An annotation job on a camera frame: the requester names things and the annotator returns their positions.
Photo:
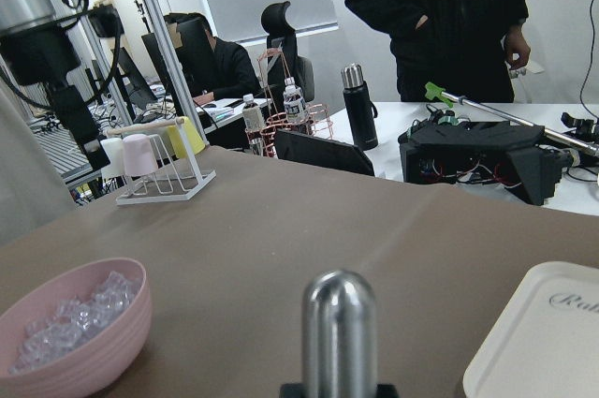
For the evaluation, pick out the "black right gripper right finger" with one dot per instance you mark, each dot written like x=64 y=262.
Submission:
x=386 y=391

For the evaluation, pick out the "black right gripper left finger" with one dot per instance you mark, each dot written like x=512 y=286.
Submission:
x=291 y=390

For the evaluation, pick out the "steel muddler black tip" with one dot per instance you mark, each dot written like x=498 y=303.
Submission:
x=339 y=340

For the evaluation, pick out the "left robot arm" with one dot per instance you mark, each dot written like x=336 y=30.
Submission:
x=34 y=46

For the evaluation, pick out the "pink bowl of ice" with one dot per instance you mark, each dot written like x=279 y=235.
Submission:
x=77 y=333

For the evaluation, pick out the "yellow cup in rack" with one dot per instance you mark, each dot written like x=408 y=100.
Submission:
x=192 y=136

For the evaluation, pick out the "pink cup in rack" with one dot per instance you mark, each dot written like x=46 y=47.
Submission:
x=139 y=159

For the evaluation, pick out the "white cup in rack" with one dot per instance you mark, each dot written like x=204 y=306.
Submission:
x=114 y=148

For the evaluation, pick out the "cream rabbit tray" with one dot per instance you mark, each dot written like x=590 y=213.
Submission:
x=545 y=342

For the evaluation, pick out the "black device on desk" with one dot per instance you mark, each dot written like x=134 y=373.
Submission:
x=483 y=153

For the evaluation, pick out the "dark drink bottle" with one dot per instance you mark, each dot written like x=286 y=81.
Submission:
x=254 y=122

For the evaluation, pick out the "black thermos flask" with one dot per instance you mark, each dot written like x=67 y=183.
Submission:
x=360 y=110

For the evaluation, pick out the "water bottle with label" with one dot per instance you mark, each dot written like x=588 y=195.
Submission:
x=294 y=103

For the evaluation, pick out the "black office chair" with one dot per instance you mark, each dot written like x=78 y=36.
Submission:
x=280 y=34

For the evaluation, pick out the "seated person in black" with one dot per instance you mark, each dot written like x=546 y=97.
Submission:
x=213 y=68

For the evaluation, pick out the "standing person in black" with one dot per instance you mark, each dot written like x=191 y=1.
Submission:
x=468 y=47

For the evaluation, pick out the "white wire cup rack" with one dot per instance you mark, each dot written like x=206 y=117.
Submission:
x=177 y=179

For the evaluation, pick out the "copper wire bottle rack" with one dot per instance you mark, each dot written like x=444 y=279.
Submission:
x=317 y=123

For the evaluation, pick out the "aluminium frame post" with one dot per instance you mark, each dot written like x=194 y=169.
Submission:
x=174 y=69

